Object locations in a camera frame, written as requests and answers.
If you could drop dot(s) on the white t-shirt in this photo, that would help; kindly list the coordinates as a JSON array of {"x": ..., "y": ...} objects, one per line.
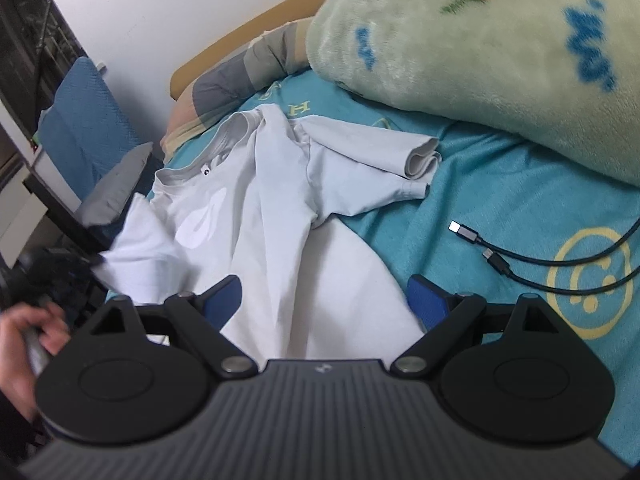
[{"x": 280, "y": 200}]

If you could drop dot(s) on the dark glass window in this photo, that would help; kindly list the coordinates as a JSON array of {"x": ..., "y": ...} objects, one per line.
[{"x": 30, "y": 35}]

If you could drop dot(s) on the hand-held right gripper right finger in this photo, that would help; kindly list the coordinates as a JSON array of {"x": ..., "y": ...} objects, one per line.
[{"x": 425, "y": 301}]

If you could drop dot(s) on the teal printed bed sheet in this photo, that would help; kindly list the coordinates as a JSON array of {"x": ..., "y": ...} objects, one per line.
[{"x": 475, "y": 185}]

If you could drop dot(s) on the striped grey beige pillow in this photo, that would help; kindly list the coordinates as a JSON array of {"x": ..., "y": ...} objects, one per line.
[{"x": 225, "y": 80}]

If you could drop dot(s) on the person's left hand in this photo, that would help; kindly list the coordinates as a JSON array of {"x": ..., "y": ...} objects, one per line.
[{"x": 17, "y": 365}]

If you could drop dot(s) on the tan cardboard box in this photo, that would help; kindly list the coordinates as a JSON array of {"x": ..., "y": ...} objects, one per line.
[{"x": 240, "y": 40}]

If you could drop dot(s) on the blue chair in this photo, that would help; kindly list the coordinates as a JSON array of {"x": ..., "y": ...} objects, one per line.
[{"x": 85, "y": 125}]

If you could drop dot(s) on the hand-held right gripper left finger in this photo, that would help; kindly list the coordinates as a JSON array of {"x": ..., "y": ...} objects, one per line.
[{"x": 226, "y": 297}]

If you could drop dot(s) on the green fleece blanket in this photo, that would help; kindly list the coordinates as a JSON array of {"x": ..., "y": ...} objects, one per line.
[{"x": 475, "y": 60}]

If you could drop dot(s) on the grey cushion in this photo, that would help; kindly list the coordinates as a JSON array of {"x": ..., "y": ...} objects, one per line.
[{"x": 120, "y": 185}]

